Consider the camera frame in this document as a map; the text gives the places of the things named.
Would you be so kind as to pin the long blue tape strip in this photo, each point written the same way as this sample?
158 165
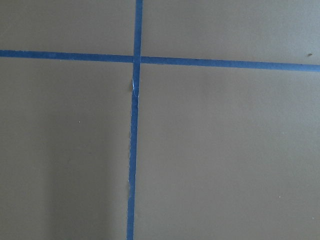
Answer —
136 67

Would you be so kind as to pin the crossing blue tape strip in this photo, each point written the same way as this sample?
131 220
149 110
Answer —
155 60

